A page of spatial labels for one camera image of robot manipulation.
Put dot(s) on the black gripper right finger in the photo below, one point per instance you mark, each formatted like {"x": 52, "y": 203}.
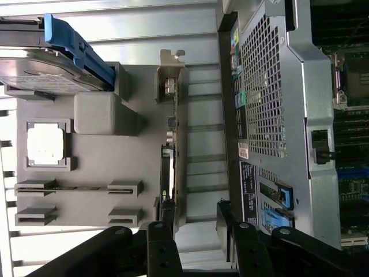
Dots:
{"x": 250, "y": 254}

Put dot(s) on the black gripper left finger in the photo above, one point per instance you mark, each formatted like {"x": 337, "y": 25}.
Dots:
{"x": 161, "y": 254}

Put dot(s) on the blue slot retainer clip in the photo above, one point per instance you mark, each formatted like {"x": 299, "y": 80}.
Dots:
{"x": 276, "y": 219}
{"x": 285, "y": 196}

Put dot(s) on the green RAM stick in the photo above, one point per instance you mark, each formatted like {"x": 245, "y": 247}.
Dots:
{"x": 83, "y": 188}

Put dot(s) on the grey plastic parts rack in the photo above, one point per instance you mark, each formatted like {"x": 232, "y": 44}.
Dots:
{"x": 101, "y": 167}

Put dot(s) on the white expansion slot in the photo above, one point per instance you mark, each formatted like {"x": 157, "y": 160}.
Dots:
{"x": 356, "y": 241}

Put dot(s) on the green motherboard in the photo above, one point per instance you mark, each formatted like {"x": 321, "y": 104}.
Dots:
{"x": 354, "y": 199}

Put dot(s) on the silver CPU chip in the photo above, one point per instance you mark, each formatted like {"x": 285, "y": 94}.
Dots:
{"x": 44, "y": 145}

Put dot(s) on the open black PC case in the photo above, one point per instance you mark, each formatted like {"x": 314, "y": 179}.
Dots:
{"x": 317, "y": 86}

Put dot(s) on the CPU socket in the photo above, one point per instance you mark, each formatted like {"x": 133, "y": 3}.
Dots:
{"x": 359, "y": 80}

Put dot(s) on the blue plastic disk carrier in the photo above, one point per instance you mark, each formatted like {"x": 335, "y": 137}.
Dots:
{"x": 86, "y": 57}

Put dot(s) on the silver hard disk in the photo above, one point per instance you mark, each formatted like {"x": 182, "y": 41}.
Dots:
{"x": 43, "y": 69}

